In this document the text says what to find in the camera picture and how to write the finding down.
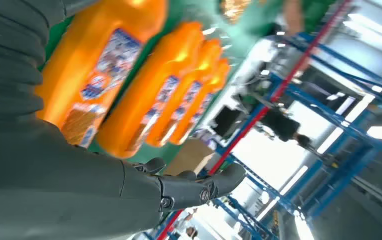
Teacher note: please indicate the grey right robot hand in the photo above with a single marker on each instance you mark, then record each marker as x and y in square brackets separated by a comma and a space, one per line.
[61, 192]

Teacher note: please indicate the brown cardboard box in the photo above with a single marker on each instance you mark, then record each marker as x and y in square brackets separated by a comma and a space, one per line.
[189, 157]

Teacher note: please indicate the black tablet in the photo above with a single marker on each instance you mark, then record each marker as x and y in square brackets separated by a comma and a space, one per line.
[227, 121]

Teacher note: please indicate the red pole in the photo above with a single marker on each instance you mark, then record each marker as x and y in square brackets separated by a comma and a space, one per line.
[260, 112]

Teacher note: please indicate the person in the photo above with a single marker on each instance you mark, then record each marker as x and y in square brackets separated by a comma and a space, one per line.
[280, 126]
[293, 16]

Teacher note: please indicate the yellow plastic wrapped board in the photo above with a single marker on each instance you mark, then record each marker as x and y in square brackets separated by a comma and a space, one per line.
[235, 10]

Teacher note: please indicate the blue steel shelving rack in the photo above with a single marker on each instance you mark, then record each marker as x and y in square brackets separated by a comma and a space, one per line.
[339, 172]

